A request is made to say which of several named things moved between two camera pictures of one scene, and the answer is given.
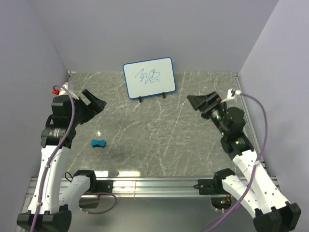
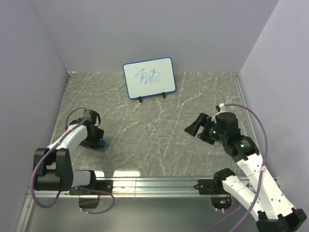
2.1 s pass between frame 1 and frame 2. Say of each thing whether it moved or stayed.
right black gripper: moved
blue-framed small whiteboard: stayed
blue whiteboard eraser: stayed
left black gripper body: moved
